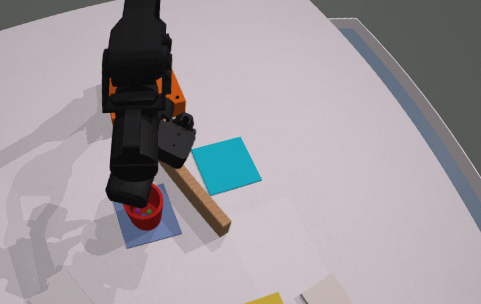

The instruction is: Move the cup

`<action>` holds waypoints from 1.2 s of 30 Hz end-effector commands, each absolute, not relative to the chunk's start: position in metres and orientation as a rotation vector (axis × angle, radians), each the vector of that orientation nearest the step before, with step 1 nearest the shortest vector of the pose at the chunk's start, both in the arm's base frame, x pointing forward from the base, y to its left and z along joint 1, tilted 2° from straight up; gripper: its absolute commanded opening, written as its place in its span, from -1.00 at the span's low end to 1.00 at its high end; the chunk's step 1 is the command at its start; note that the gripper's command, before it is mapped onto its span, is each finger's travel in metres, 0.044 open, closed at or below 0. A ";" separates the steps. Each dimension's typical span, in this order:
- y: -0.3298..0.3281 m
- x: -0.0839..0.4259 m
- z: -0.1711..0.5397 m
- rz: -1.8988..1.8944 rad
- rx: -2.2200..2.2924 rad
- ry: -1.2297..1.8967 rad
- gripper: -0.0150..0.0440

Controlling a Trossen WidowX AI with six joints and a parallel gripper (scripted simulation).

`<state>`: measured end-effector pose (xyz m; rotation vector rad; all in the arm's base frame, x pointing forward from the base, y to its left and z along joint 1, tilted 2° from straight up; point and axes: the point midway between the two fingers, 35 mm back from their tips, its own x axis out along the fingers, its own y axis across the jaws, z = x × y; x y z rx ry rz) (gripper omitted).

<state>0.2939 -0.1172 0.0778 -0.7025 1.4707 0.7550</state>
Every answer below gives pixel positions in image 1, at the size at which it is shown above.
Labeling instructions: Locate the yellow rectangular block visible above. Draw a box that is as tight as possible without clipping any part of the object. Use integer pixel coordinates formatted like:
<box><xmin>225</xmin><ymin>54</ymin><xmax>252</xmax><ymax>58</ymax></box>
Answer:
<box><xmin>244</xmin><ymin>292</ymin><xmax>284</xmax><ymax>304</ymax></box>

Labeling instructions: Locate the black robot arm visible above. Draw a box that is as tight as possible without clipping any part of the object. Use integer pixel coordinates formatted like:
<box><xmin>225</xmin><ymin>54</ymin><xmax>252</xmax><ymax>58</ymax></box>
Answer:
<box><xmin>101</xmin><ymin>0</ymin><xmax>197</xmax><ymax>182</ymax></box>

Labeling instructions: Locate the brown wooden plank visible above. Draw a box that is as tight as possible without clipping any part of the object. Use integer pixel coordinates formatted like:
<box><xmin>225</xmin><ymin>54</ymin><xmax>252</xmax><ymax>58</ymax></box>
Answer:
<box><xmin>158</xmin><ymin>160</ymin><xmax>231</xmax><ymax>237</ymax></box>

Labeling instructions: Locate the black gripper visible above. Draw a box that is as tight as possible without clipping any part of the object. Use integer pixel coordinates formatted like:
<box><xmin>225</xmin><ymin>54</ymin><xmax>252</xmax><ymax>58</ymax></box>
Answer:
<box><xmin>105</xmin><ymin>97</ymin><xmax>174</xmax><ymax>209</ymax></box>

